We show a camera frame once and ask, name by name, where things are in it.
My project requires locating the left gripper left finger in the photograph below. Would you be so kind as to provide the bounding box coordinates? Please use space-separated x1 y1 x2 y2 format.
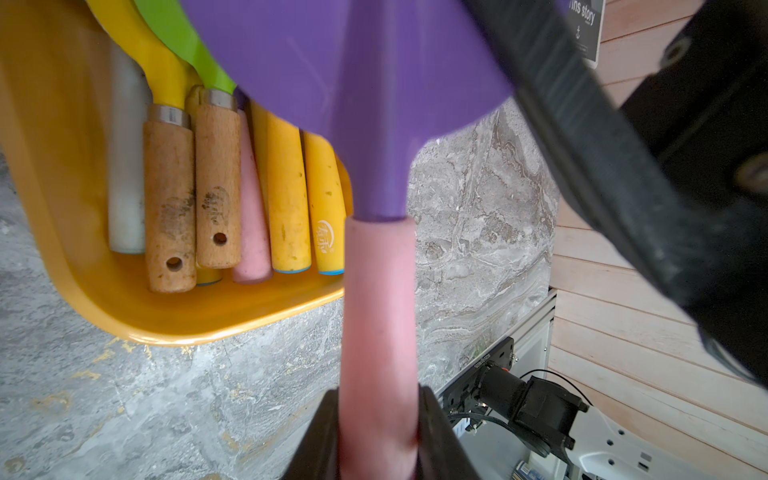
282 389 339 480

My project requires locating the green shovel wooden handle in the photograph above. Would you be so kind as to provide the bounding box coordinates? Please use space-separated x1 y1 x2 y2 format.
136 0 242 269

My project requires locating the yellow storage box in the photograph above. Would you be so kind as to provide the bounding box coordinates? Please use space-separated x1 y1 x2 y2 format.
1 1 344 346

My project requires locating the yellow scoop wooden handle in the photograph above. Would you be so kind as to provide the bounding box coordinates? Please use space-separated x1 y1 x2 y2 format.
87 0 197 293

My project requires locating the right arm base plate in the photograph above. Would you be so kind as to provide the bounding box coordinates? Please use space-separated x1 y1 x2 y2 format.
439 336 525 437

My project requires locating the black and white book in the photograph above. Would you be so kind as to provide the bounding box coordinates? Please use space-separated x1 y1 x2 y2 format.
558 0 606 70

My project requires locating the light blue shovel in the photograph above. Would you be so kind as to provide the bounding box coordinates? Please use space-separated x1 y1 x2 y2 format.
107 44 152 255

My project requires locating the yellow scoop blue tip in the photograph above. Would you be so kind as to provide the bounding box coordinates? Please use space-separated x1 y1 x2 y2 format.
301 131 347 276

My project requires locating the yellow scoop blue-tipped handle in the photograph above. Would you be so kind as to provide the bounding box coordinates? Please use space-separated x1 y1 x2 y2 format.
249 101 312 274

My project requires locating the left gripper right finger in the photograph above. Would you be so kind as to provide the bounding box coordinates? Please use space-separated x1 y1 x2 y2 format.
416 386 479 480

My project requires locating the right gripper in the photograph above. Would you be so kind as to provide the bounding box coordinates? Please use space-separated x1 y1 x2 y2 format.
463 1 767 385

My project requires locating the purple shovel pink handle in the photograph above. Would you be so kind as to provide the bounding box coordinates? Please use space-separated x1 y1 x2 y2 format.
232 109 272 285
182 1 510 479

